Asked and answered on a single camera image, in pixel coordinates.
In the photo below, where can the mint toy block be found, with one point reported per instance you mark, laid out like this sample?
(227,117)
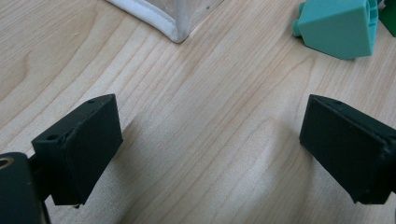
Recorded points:
(336,28)

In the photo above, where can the green toy block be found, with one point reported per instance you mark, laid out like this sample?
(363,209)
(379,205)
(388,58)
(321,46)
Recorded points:
(389,15)

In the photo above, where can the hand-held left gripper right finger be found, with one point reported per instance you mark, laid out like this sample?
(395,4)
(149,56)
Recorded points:
(351,149)

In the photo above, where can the clear plastic bag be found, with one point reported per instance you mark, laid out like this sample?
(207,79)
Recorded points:
(162,18)

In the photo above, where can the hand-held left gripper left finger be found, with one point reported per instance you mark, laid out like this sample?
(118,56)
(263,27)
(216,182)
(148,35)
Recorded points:
(84,149)

